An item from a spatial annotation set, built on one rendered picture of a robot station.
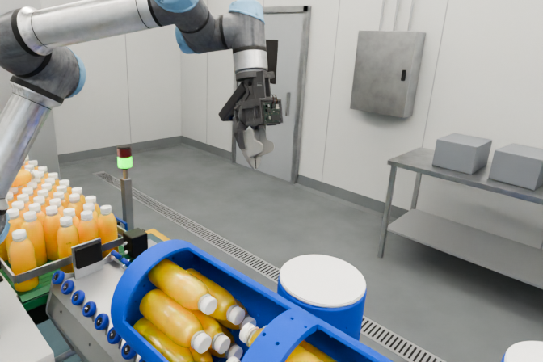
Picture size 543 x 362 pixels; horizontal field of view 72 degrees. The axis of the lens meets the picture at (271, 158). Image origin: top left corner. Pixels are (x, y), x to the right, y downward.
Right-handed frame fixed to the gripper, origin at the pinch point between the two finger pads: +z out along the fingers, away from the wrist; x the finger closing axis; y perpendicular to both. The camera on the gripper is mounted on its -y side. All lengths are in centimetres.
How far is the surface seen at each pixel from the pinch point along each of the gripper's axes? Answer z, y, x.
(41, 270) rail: 33, -85, -20
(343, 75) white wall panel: -72, -157, 318
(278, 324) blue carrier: 30.2, 12.4, -9.2
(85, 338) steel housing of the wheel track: 49, -57, -19
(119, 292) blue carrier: 28.1, -27.3, -20.7
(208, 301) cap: 30.4, -8.1, -9.5
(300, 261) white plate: 37, -20, 39
